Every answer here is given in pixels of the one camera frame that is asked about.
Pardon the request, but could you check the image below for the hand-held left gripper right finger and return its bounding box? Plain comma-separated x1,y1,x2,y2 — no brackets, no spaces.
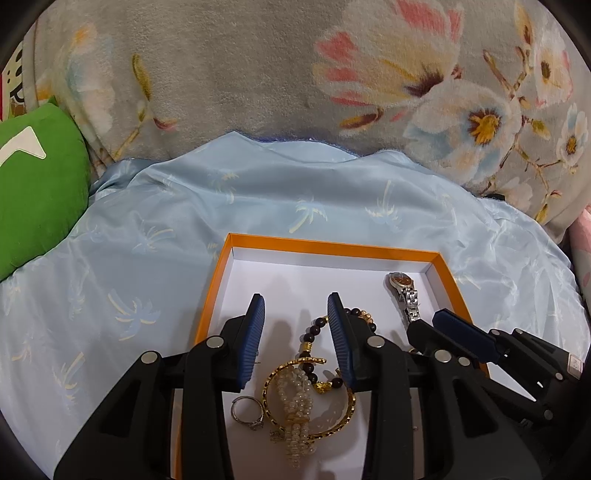
326,292,539,480

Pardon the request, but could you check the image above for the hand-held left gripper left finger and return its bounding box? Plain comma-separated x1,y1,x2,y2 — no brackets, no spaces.
53,293,267,480

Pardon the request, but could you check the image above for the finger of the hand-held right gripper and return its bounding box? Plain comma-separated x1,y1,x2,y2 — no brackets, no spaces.
432,309,513,366
406,320,446,357

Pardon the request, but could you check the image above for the gold bangle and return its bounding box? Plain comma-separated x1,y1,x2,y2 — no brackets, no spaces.
262,356,358,439

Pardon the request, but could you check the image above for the silver wristwatch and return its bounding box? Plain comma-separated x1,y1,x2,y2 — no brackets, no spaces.
386,272,422,331

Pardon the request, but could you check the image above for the pearl bracelet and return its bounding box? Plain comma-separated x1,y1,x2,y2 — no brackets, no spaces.
270,364,320,470

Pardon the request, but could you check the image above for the orange cardboard box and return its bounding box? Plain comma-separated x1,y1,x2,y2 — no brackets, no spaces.
171,233,537,480

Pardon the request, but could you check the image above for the silver ring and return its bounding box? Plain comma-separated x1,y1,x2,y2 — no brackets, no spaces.
231,395,267,431

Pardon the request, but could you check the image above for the pink pillow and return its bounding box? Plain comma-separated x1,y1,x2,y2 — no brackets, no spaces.
568,208,591,278

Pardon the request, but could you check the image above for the light blue palm-print cloth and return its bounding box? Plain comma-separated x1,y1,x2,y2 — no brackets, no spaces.
0,131,591,480

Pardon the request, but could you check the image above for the green pillow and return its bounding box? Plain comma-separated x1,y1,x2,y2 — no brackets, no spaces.
0,96,91,282

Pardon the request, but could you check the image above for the grey floral blanket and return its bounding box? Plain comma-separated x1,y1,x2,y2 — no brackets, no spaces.
32,0,591,241

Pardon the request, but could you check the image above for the colourful printed cushion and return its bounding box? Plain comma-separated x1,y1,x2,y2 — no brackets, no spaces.
0,41,29,123

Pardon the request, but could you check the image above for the black bead bracelet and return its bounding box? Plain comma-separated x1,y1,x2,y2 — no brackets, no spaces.
299,307,378,396

